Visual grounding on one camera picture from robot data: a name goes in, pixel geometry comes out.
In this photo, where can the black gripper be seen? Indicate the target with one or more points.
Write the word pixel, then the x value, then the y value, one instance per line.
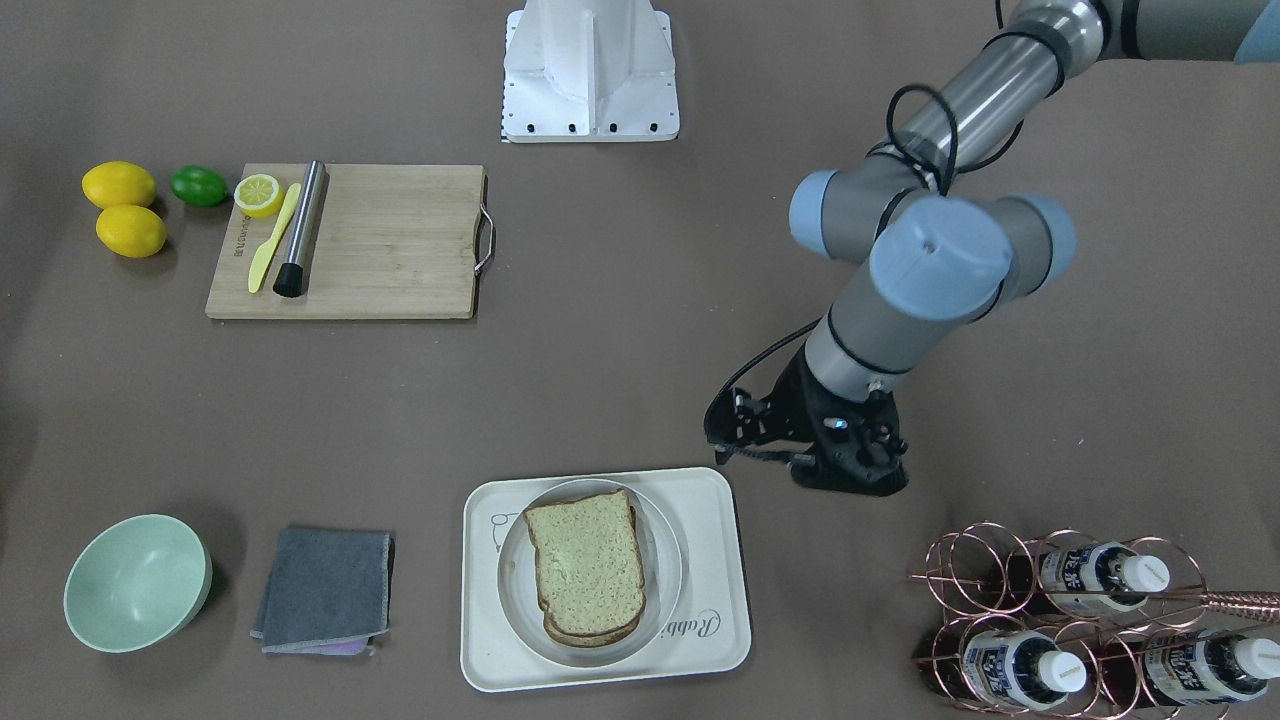
pixel 797 402

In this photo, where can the white plate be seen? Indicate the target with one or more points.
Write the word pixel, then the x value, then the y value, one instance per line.
pixel 663 560

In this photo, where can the plain bread slice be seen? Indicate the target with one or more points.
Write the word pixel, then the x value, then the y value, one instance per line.
pixel 588 568

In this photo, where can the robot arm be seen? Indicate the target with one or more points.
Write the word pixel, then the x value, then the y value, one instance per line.
pixel 930 262

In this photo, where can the cream serving tray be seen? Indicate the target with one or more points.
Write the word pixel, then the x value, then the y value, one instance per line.
pixel 709 633

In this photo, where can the dark drink bottle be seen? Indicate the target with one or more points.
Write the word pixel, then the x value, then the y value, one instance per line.
pixel 1010 670
pixel 1090 581
pixel 1202 668

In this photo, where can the wooden cutting board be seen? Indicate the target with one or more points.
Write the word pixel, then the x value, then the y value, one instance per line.
pixel 393 242

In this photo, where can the grey folded cloth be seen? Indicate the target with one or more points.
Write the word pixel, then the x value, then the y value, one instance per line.
pixel 328 592

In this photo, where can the steel muddler black tip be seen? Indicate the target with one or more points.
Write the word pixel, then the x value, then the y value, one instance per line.
pixel 291 280

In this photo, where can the yellow plastic knife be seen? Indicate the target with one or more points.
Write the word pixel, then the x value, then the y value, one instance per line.
pixel 265 252

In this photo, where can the half lemon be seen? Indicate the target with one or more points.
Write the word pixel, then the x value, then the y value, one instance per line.
pixel 259 196

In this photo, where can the green lime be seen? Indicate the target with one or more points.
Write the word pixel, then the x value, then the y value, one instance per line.
pixel 198 186

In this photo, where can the mint green bowl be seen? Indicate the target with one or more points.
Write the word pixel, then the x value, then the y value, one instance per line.
pixel 136 584

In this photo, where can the yellow lemon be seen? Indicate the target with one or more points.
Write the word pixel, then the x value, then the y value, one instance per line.
pixel 116 183
pixel 131 231

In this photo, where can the copper wire bottle rack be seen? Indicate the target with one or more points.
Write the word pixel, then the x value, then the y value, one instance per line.
pixel 954 569

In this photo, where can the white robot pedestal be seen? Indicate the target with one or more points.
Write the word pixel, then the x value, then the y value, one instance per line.
pixel 589 72

